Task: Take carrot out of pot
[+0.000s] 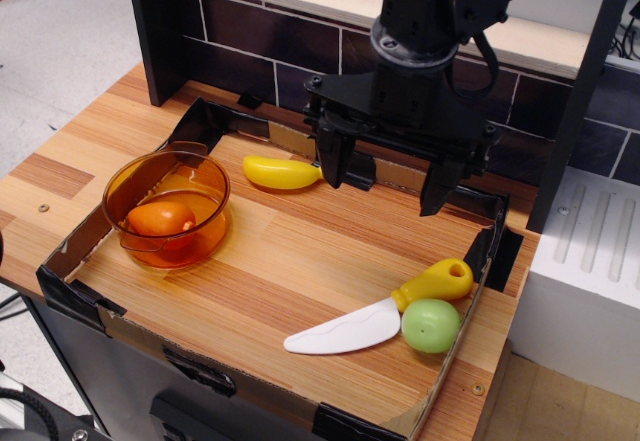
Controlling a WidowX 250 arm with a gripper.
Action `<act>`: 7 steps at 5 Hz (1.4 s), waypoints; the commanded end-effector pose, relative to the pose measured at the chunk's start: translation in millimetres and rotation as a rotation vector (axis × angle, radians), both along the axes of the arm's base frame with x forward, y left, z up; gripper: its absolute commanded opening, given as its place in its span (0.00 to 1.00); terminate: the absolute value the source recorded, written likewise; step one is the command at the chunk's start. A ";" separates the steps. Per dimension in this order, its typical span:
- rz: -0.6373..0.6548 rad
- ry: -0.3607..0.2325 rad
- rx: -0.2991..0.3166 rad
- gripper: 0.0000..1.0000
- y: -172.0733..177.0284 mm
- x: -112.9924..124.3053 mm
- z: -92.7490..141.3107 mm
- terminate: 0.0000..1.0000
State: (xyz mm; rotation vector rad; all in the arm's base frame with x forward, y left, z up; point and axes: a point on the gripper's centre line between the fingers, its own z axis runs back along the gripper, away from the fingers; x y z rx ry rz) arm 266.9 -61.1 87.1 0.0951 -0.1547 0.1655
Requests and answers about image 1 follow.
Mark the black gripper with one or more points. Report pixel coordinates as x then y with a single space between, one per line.
414 113

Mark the orange toy carrot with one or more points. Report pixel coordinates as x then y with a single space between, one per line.
161 218

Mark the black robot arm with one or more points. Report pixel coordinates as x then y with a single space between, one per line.
431 58

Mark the transparent orange plastic pot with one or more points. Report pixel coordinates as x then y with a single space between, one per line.
182 172

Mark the yellow toy banana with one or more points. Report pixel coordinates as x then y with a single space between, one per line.
281 174

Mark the green toy apple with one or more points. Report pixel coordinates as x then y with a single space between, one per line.
430 325

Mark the dark tile backsplash panel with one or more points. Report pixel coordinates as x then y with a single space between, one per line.
268 49

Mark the white ribbed sink block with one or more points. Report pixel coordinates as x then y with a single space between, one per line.
579 310

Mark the toy knife yellow handle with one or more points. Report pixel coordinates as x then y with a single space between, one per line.
448 279

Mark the black vertical post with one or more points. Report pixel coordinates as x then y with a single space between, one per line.
572 121

